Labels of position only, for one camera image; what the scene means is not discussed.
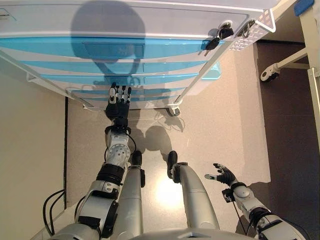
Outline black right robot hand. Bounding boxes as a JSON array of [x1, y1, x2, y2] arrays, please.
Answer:
[[204, 163, 237, 187]]

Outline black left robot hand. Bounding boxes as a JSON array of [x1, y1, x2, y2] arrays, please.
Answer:
[[104, 82, 133, 120]]

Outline white blue cart drawer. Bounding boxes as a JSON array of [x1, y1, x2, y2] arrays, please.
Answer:
[[0, 36, 222, 60], [68, 86, 187, 95], [18, 60, 208, 74], [39, 73, 200, 86], [81, 94, 181, 102]]

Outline silver right robot leg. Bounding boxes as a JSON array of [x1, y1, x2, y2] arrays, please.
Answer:
[[166, 150, 221, 231]]

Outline silver robot torso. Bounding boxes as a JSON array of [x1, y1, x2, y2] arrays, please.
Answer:
[[53, 221, 259, 240]]

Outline white blue medical cart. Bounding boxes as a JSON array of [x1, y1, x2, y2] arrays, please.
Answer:
[[0, 0, 277, 118]]

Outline white bin blue lid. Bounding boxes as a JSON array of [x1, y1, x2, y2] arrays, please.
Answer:
[[186, 61, 222, 97]]

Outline bed caster wheel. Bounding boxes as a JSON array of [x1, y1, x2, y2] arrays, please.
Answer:
[[259, 66, 280, 82]]

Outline metal cart side latch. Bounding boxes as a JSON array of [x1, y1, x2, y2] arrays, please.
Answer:
[[240, 20, 255, 39]]

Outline white perforated side basket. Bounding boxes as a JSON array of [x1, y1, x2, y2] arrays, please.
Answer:
[[228, 8, 277, 53]]

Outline blue bed clip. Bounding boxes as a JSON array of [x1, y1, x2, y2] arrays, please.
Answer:
[[293, 0, 315, 16]]

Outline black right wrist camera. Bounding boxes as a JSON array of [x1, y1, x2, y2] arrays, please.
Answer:
[[221, 188, 235, 204]]

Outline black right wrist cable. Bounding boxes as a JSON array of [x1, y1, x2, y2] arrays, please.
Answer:
[[231, 199, 251, 236]]

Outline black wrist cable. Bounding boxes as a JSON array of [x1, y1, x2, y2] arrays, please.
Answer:
[[231, 199, 251, 236], [104, 126, 138, 163]]

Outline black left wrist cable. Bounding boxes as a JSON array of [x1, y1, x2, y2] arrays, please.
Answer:
[[104, 126, 138, 163]]

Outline white cable plug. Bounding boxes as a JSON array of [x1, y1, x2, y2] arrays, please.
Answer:
[[164, 104, 181, 117]]

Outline black tether cable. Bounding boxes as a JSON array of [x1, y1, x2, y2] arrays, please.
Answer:
[[48, 193, 67, 235], [42, 189, 66, 236]]

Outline white hospital bed frame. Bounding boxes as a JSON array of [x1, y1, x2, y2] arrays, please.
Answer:
[[259, 0, 320, 141]]

